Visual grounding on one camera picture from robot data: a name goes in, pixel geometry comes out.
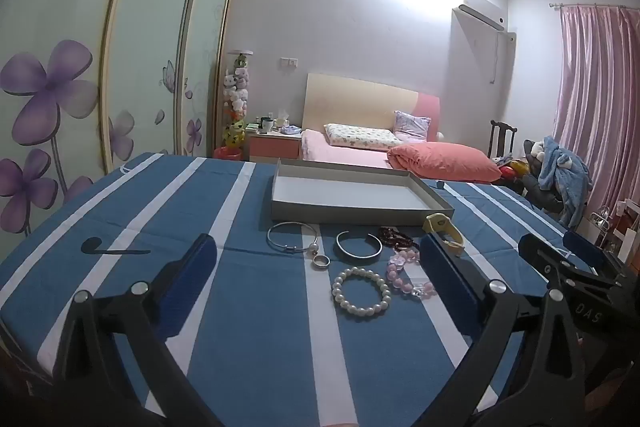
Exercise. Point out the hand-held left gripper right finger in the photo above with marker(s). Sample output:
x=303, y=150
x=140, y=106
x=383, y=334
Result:
x=440, y=259

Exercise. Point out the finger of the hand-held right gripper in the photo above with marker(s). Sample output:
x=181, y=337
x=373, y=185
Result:
x=585, y=249
x=550, y=259

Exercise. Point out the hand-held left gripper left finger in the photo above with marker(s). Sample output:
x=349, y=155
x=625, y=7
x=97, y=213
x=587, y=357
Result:
x=197, y=262

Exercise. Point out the thin silver bangle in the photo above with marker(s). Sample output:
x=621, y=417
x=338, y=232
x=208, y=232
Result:
x=295, y=249

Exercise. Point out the grey cardboard tray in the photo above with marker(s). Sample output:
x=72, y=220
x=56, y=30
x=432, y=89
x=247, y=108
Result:
x=350, y=197

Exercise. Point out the metal rack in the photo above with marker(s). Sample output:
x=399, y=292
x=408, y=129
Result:
x=620, y=222

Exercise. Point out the dark padded chair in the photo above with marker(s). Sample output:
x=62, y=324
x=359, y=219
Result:
x=542, y=194

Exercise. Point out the blue striped tablecloth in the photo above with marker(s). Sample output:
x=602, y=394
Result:
x=250, y=307

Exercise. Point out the blue plush robe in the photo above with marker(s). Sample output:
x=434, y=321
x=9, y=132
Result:
x=565, y=172

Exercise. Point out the colourful toys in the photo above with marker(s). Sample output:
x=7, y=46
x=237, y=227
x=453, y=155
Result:
x=512, y=169

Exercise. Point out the coral folded quilt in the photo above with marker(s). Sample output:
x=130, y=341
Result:
x=445, y=159

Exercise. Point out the red waste bin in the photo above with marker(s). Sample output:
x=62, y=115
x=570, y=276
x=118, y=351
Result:
x=227, y=153

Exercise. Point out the dark wooden chair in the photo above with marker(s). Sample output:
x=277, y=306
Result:
x=501, y=132

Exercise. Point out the pink and cream nightstand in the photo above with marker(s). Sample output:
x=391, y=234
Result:
x=272, y=147

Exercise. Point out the small purple pillow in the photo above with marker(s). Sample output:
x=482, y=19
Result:
x=412, y=124

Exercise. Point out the bed with pink sheet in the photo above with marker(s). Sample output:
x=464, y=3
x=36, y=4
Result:
x=345, y=154

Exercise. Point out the white patterned pillow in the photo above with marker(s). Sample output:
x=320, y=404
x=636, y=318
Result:
x=360, y=137

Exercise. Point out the pink curtain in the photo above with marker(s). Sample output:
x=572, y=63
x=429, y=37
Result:
x=600, y=97

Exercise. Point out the blue cloth on nightstand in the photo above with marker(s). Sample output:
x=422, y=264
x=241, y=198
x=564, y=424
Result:
x=290, y=130

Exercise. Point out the tissue box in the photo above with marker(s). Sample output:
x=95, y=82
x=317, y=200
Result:
x=281, y=122

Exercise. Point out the plush toy stack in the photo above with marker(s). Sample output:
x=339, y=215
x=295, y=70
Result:
x=236, y=92

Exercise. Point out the cream and pink headboard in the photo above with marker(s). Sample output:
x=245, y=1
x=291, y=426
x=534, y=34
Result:
x=360, y=102

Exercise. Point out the curtain rod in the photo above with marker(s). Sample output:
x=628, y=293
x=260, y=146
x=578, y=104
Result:
x=590, y=6

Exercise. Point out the white air conditioner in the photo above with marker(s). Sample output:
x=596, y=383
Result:
x=482, y=9

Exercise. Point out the floral sliding door wardrobe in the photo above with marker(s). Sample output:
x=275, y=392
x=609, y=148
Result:
x=65, y=32

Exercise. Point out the white wall switch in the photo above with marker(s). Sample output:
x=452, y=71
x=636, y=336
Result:
x=289, y=62

